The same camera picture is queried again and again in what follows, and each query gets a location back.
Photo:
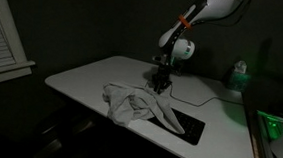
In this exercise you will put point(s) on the white tissue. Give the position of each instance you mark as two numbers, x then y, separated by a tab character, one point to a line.
240	66

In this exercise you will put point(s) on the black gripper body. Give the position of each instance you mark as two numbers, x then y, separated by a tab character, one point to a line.
162	73

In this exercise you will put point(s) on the black keyboard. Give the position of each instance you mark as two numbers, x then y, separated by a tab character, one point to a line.
191	127

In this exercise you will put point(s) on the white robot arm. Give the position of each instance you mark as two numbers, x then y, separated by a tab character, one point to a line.
216	5

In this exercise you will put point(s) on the white cloth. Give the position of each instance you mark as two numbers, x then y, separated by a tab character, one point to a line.
126	104

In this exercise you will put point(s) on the green lit bottle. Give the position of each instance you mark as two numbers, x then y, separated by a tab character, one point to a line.
237	81

